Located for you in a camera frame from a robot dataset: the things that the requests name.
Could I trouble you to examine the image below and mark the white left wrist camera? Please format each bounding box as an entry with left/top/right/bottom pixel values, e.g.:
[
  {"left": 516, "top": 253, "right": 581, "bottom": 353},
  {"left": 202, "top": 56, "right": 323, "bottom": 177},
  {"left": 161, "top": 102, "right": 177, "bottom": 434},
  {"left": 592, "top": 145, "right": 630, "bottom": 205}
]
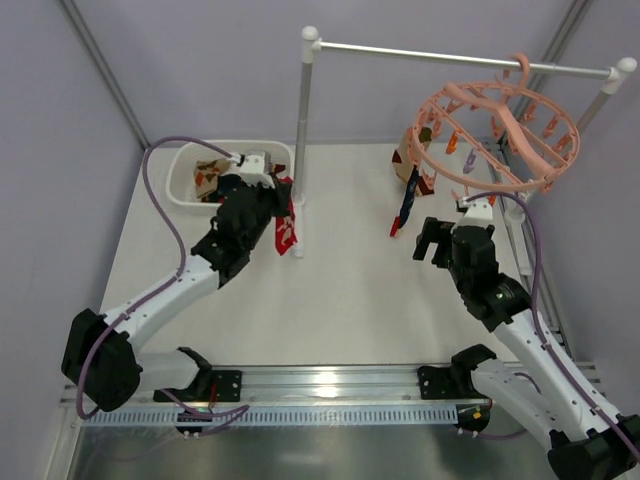
[{"left": 227, "top": 150, "right": 275, "bottom": 188}]

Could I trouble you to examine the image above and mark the pink round clip hanger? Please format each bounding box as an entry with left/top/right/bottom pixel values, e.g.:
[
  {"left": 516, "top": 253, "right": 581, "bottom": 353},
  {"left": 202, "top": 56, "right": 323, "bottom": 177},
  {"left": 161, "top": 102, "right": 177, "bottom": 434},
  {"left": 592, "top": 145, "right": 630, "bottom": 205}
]
[{"left": 407, "top": 53, "right": 581, "bottom": 193}]

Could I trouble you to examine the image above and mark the navy sock red toe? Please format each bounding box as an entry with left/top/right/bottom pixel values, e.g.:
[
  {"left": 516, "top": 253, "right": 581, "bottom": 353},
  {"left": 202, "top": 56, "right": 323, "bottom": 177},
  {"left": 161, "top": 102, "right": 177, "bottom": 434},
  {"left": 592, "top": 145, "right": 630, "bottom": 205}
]
[{"left": 390, "top": 167, "right": 419, "bottom": 237}]

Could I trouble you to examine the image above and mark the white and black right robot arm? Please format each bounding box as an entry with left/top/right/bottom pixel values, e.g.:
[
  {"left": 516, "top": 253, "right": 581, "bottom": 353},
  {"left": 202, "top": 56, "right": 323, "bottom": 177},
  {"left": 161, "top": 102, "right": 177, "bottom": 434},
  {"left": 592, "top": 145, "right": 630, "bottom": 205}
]
[{"left": 413, "top": 217, "right": 639, "bottom": 479}]

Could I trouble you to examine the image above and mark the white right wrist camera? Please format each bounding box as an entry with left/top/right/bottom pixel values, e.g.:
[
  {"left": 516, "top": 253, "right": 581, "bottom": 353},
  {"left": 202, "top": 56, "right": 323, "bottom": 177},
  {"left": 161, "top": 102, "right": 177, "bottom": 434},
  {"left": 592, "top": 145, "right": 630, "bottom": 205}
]
[{"left": 456, "top": 197, "right": 493, "bottom": 222}]

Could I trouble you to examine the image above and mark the beige striped ribbed sock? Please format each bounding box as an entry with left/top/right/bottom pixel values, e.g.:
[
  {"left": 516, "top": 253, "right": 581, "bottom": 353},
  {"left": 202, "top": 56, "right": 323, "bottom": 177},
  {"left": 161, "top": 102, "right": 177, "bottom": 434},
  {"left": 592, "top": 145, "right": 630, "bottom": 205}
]
[{"left": 391, "top": 127, "right": 435, "bottom": 197}]

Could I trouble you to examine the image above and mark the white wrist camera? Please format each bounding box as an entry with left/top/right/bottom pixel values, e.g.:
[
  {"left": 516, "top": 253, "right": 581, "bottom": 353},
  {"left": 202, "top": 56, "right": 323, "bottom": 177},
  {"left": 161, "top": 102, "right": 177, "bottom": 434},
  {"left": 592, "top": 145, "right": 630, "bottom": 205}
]
[
  {"left": 227, "top": 150, "right": 275, "bottom": 188},
  {"left": 456, "top": 197, "right": 493, "bottom": 222}
]

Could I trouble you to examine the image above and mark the aluminium mounting rail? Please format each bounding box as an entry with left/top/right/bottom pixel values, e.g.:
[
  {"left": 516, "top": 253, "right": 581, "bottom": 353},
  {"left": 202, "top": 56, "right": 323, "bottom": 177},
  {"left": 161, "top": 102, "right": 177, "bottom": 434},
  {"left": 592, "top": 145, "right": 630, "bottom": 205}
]
[{"left": 60, "top": 362, "right": 609, "bottom": 407}]

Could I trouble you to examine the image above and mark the grey slotted cable duct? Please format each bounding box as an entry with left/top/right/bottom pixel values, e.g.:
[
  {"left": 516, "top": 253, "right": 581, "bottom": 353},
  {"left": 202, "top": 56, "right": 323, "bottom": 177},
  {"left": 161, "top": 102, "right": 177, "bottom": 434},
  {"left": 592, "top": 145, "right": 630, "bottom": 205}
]
[{"left": 85, "top": 404, "right": 458, "bottom": 428}]

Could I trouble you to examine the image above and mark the silver white clothes rack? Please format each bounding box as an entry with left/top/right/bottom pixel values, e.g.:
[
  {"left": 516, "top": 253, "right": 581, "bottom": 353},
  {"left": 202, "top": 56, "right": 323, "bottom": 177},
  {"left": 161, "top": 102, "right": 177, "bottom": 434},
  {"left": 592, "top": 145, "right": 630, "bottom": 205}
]
[{"left": 292, "top": 26, "right": 638, "bottom": 258}]

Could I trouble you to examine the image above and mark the white perforated plastic basket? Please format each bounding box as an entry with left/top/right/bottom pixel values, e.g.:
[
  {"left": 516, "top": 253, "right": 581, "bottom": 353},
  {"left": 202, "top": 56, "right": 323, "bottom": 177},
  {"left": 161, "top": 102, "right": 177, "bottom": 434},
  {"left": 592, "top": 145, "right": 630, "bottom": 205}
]
[{"left": 165, "top": 140, "right": 295, "bottom": 215}]

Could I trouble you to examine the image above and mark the beige orange argyle sock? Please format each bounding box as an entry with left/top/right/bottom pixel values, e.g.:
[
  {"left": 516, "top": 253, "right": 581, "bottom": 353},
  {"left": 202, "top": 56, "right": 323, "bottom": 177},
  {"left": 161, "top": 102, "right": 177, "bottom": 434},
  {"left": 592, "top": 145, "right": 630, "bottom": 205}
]
[{"left": 193, "top": 159, "right": 232, "bottom": 202}]

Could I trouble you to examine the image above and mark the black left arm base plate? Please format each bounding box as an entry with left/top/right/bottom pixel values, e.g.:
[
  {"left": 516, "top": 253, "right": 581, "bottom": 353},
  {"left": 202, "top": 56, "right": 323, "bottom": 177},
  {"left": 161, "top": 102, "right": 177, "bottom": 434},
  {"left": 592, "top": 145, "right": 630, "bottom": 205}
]
[{"left": 169, "top": 369, "right": 242, "bottom": 403}]

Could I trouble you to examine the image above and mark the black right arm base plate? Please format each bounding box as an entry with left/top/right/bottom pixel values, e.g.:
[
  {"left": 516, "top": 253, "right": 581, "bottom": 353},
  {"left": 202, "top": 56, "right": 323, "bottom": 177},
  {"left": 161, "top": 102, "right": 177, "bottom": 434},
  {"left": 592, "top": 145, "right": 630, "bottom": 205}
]
[{"left": 417, "top": 365, "right": 486, "bottom": 400}]

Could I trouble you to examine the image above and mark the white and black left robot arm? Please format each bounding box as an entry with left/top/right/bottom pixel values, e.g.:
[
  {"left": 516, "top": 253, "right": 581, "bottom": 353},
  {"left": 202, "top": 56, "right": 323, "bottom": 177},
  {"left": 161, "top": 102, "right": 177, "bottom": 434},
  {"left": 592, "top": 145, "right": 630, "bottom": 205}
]
[{"left": 61, "top": 178, "right": 292, "bottom": 412}]

